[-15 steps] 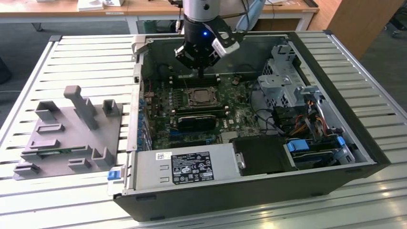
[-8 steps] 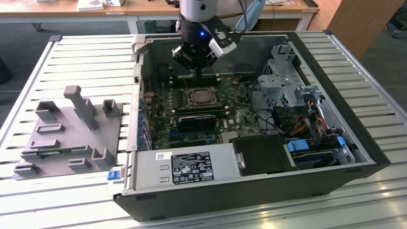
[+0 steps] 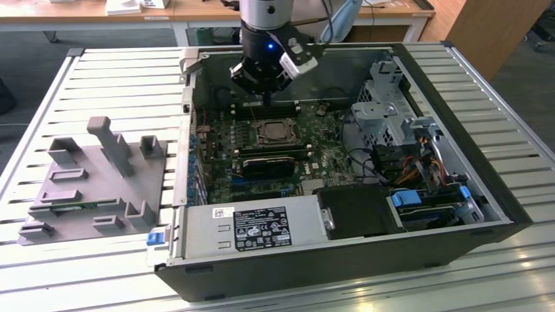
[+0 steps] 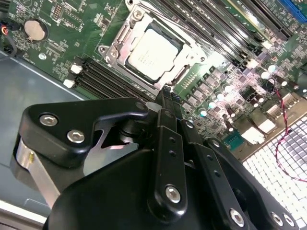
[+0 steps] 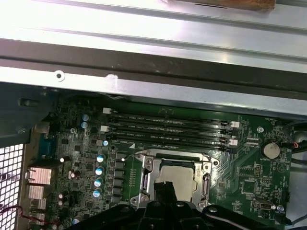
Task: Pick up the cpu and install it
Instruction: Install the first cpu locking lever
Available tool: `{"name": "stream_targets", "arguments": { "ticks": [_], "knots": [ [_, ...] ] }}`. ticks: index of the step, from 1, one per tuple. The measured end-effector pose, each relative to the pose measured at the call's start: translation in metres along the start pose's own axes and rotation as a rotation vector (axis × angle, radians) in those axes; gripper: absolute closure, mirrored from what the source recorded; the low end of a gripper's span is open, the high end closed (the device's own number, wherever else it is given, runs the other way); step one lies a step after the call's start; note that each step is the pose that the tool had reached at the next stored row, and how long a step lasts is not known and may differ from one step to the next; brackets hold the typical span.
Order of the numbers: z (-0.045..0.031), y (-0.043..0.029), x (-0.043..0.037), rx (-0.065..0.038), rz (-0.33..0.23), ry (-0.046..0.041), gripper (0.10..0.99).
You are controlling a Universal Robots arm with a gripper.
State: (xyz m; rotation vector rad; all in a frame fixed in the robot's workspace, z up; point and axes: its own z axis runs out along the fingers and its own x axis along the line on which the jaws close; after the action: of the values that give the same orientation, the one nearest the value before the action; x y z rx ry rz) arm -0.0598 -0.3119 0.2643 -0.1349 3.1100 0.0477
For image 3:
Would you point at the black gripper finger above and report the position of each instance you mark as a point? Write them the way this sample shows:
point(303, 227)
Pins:
point(247, 74)
point(278, 78)

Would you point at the silver CPU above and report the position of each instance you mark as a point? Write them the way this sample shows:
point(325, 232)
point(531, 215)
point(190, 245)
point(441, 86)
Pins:
point(278, 130)

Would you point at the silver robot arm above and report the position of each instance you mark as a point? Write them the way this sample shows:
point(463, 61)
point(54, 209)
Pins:
point(265, 13)

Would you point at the black RAM slot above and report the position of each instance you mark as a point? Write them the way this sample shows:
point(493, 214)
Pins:
point(282, 109)

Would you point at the green motherboard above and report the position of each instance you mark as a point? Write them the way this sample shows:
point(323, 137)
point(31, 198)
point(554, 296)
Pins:
point(321, 130)

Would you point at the silver drive cage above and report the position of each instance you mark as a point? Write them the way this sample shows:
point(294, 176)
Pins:
point(373, 123)

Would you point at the white printed carton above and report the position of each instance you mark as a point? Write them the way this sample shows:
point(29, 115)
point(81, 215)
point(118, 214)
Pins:
point(154, 3)

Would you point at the black graphics card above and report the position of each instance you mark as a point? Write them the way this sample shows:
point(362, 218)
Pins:
point(267, 167)

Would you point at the silver chipset heatsink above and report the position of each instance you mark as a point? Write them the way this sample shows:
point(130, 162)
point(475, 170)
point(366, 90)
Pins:
point(311, 186)

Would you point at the black plastic shroud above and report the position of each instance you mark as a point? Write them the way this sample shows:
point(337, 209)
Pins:
point(355, 211)

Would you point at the wooden desk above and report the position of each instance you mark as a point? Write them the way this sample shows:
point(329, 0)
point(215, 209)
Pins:
point(65, 16)

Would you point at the hard disk in blue carrier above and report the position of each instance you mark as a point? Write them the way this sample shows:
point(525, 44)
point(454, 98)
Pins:
point(406, 198)

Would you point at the grey parts rack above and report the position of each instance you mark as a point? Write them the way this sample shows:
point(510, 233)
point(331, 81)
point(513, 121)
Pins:
point(109, 191)

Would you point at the wooden cabinet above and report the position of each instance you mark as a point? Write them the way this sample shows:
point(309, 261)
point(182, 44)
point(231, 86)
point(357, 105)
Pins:
point(486, 26)

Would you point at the silver power supply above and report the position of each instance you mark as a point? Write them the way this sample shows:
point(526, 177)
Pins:
point(199, 240)

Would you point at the green RAM stick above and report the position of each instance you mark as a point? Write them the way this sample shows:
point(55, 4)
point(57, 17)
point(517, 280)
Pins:
point(89, 205)

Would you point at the blue case latch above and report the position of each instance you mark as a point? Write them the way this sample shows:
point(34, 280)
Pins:
point(157, 238)

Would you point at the blue plastic clip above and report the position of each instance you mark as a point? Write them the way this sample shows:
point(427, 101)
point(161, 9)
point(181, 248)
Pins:
point(465, 191)

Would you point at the black PC case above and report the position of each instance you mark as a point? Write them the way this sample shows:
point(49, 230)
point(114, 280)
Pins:
point(303, 279)

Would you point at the black office chair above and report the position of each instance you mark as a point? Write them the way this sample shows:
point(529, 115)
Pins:
point(545, 32)

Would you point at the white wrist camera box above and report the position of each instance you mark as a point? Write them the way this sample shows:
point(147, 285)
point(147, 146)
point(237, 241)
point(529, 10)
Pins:
point(299, 66)

